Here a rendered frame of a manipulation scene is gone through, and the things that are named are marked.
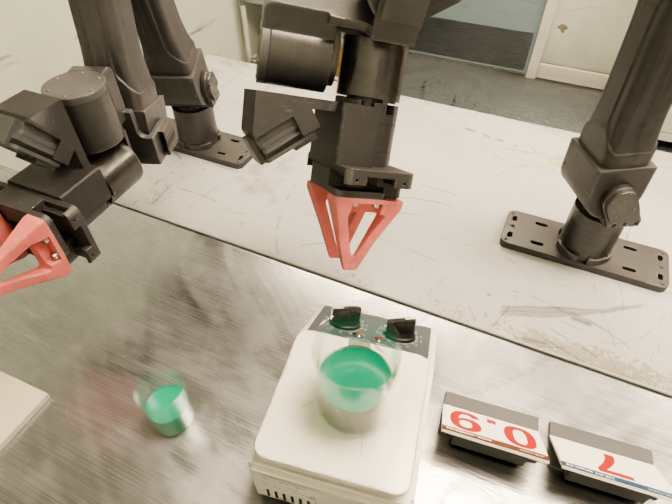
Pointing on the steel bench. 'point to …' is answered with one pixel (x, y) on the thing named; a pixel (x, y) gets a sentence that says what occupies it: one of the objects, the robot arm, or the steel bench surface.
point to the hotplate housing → (292, 482)
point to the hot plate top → (410, 385)
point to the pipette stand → (17, 406)
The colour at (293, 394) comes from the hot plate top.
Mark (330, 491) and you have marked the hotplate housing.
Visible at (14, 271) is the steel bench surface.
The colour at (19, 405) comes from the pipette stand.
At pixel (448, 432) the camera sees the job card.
